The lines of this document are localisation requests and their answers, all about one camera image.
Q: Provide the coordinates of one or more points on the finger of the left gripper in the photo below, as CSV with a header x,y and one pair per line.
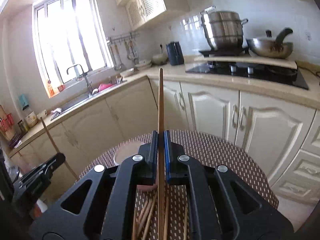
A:
x,y
39,178

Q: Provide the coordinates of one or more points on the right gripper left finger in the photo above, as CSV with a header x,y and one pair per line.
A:
x,y
101,204

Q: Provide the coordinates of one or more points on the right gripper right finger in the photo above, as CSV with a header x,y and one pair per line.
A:
x,y
221,205

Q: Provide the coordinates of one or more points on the wooden chopstick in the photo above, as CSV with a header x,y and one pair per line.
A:
x,y
185,225
143,216
57,149
160,163
133,235
149,217

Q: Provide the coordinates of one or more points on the cream lower kitchen cabinets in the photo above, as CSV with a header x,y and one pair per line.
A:
x,y
276,125

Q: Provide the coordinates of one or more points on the kitchen window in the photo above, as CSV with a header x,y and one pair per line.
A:
x,y
68,32

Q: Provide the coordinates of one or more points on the person's left hand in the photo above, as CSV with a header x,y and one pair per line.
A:
x,y
39,208

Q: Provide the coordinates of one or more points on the wooden cutting board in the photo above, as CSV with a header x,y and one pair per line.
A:
x,y
7,124

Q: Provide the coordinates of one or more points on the brown polka dot tablecloth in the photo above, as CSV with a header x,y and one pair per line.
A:
x,y
210,151

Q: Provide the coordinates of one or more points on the pink cylindrical utensil holder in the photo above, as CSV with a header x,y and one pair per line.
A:
x,y
129,149

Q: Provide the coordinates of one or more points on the glass bottle with teal cap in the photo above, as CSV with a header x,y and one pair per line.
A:
x,y
29,115

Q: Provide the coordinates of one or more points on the small white cup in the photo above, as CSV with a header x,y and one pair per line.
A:
x,y
42,115

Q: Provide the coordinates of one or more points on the stainless steel sink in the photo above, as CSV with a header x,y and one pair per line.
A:
x,y
83,98

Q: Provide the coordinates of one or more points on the chrome sink faucet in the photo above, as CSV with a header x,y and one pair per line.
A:
x,y
82,76

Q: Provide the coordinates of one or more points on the black gas stove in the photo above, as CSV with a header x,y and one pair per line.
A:
x,y
240,63

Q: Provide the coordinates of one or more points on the stack of white plates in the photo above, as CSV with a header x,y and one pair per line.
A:
x,y
143,64

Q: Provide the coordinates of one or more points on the dark blue electric kettle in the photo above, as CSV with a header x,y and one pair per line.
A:
x,y
175,54

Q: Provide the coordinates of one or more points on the white bowl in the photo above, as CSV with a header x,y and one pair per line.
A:
x,y
160,59

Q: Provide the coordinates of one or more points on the stainless steel steamer pot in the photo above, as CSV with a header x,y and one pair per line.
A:
x,y
222,29

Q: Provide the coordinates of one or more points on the steel wok with black handle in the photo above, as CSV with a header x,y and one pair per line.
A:
x,y
271,47

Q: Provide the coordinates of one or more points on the wall utensil rail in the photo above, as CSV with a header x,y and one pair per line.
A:
x,y
123,37

